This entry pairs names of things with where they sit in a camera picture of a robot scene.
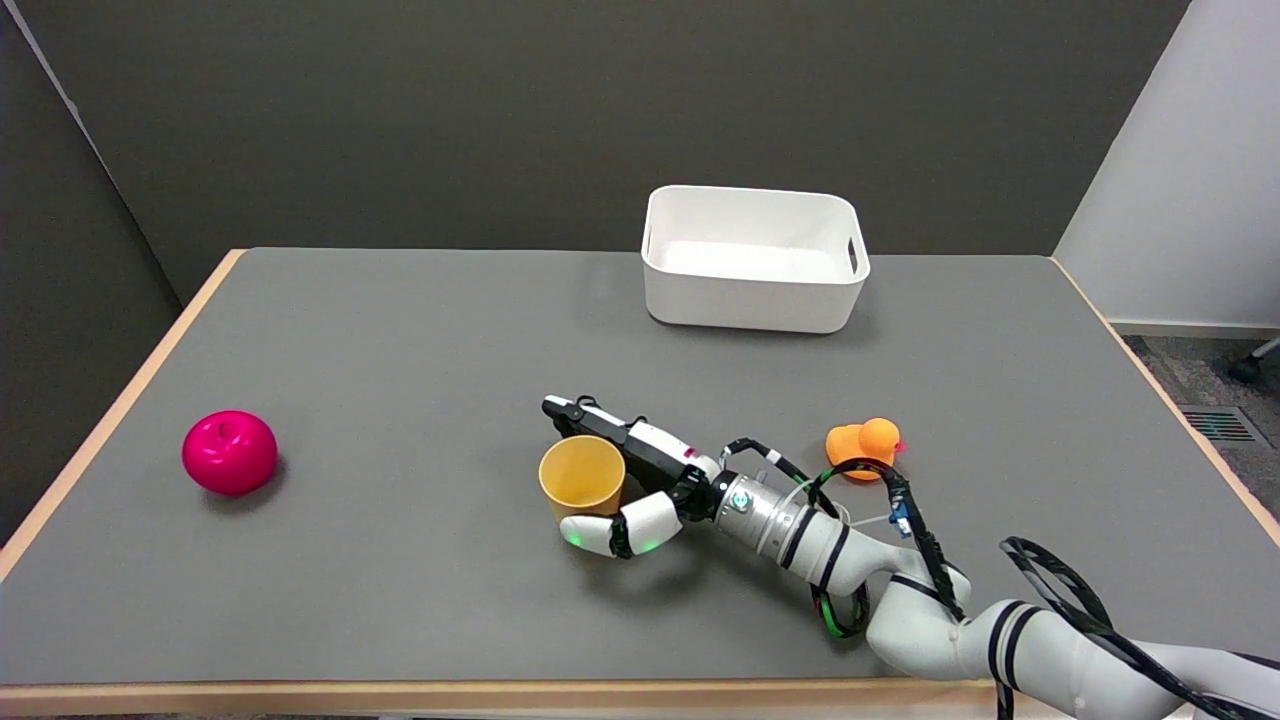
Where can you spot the red toy apple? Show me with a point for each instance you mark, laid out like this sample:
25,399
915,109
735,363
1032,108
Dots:
229,452

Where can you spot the black chair caster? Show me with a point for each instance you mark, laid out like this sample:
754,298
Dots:
1250,368

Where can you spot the floor vent grille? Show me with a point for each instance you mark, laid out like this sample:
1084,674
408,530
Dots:
1222,425

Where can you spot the yellow plastic cup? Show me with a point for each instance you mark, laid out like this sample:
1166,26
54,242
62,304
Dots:
582,478

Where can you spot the white plastic storage bin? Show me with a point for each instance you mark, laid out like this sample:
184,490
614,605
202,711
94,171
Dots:
745,262

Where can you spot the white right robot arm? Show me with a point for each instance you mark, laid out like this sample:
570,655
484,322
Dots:
940,610

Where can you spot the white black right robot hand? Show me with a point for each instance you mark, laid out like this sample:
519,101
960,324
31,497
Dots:
655,455

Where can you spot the orange rubber duck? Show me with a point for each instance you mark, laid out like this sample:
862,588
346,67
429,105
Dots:
860,443

